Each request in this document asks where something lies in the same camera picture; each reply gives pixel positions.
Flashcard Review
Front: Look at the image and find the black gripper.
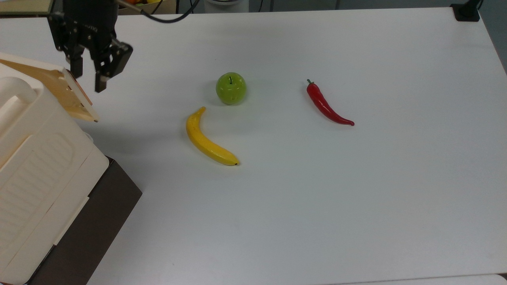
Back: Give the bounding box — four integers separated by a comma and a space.
47, 0, 134, 93

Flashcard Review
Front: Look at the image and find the orange door handle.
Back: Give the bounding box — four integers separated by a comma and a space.
62, 68, 94, 107

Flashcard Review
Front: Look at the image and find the cream cabinet door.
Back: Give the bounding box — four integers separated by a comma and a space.
0, 59, 99, 123

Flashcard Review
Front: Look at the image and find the cream plastic cabinet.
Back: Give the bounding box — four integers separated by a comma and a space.
0, 51, 110, 285

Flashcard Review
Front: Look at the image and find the yellow banana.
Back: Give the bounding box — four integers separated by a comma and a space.
185, 106, 241, 167

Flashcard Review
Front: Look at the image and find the green apple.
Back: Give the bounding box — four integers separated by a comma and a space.
215, 72, 247, 106

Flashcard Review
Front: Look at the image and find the dark brown drawer box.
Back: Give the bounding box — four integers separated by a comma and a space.
29, 156, 143, 285

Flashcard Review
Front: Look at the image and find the red chili pepper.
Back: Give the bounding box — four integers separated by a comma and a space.
306, 78, 356, 127

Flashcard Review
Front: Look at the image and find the black table clamp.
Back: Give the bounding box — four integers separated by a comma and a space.
450, 0, 482, 23

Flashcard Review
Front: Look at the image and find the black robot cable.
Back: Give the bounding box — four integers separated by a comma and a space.
116, 0, 201, 24

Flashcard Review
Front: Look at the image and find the cream cabinet carry handle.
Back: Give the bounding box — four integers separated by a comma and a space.
0, 76, 39, 133

